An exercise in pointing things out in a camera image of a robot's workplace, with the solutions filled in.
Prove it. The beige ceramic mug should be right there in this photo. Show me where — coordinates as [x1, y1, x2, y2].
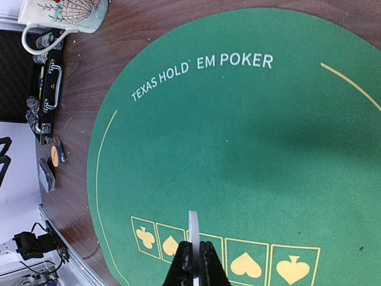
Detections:
[18, 0, 109, 55]

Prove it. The black poker chip case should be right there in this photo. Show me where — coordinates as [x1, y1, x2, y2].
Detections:
[1, 30, 65, 145]

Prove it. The white dealer button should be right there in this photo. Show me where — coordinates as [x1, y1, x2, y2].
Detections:
[188, 210, 200, 286]

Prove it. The aluminium front rail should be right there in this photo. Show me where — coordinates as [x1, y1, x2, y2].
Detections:
[0, 205, 101, 286]

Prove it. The round green poker mat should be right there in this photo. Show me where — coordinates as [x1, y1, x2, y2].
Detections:
[87, 8, 380, 285]

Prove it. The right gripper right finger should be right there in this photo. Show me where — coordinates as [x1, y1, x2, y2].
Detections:
[199, 241, 230, 286]

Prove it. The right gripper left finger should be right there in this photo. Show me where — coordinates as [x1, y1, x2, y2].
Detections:
[163, 241, 193, 286]

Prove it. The orange big blind button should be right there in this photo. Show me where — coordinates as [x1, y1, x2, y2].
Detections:
[51, 145, 60, 167]

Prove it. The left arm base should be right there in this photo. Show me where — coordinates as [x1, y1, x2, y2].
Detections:
[11, 220, 70, 264]

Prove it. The blue small blind button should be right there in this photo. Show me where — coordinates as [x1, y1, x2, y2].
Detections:
[56, 137, 67, 163]

